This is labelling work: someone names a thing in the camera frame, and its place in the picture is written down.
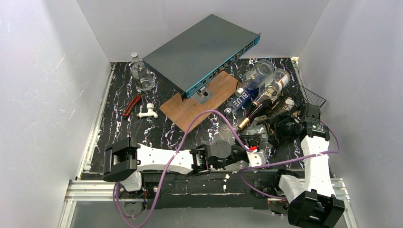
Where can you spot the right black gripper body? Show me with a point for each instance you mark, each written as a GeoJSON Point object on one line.
{"type": "Point", "coordinates": [275, 126]}

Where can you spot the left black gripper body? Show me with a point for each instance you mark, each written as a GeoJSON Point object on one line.
{"type": "Point", "coordinates": [249, 140]}

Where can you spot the clear gold label liquor bottle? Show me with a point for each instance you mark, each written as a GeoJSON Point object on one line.
{"type": "Point", "coordinates": [261, 132]}

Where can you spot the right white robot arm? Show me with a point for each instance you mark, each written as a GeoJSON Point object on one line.
{"type": "Point", "coordinates": [314, 203]}

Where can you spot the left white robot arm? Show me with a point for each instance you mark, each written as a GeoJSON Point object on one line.
{"type": "Point", "coordinates": [126, 159]}

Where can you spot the gold capped wine bottle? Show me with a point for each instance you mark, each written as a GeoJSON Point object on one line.
{"type": "Point", "coordinates": [257, 109]}

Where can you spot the dark bottle brown label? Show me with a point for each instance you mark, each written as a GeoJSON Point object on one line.
{"type": "Point", "coordinates": [282, 104]}

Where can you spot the clear bottle black gold label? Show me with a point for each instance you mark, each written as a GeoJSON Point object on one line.
{"type": "Point", "coordinates": [271, 87]}

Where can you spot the blue square bottle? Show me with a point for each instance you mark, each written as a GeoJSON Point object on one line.
{"type": "Point", "coordinates": [239, 101]}

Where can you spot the clear silver capped bottle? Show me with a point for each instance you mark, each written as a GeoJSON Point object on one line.
{"type": "Point", "coordinates": [252, 78]}

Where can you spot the clear round glass bottle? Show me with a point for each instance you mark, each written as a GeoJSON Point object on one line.
{"type": "Point", "coordinates": [144, 80]}

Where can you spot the wooden board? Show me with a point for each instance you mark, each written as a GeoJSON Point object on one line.
{"type": "Point", "coordinates": [216, 92]}

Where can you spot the white plastic faucet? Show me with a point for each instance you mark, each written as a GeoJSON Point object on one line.
{"type": "Point", "coordinates": [150, 112]}

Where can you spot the red utility knife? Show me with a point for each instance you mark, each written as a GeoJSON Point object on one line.
{"type": "Point", "coordinates": [131, 106]}

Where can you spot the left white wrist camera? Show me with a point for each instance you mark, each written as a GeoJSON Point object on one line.
{"type": "Point", "coordinates": [257, 158]}

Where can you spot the black wire wine rack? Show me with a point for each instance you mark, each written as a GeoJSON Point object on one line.
{"type": "Point", "coordinates": [311, 98]}

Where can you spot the metal switch stand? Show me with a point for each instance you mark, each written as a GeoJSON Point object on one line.
{"type": "Point", "coordinates": [202, 96]}

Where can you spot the teal network switch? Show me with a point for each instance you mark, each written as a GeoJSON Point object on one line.
{"type": "Point", "coordinates": [194, 57]}

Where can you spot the aluminium frame rail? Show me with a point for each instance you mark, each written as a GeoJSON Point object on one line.
{"type": "Point", "coordinates": [107, 128]}

